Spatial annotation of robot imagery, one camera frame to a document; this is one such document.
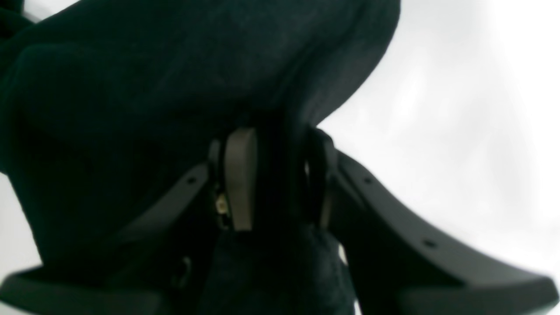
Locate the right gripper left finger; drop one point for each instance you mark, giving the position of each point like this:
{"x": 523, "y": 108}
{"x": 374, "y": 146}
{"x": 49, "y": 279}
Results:
{"x": 158, "y": 263}

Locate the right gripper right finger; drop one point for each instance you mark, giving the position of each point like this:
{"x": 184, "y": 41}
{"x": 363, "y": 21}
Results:
{"x": 399, "y": 263}

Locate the black graphic T-shirt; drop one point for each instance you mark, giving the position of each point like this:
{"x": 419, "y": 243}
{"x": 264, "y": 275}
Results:
{"x": 108, "y": 103}

